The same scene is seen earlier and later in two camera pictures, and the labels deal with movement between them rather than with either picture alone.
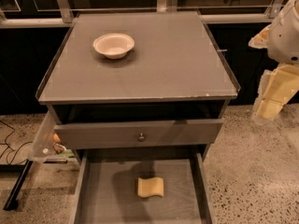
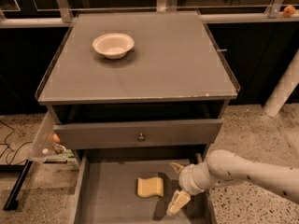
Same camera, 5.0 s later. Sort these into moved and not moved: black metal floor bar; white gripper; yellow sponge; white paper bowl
Moved: white gripper
Not moved: white paper bowl; black metal floor bar; yellow sponge
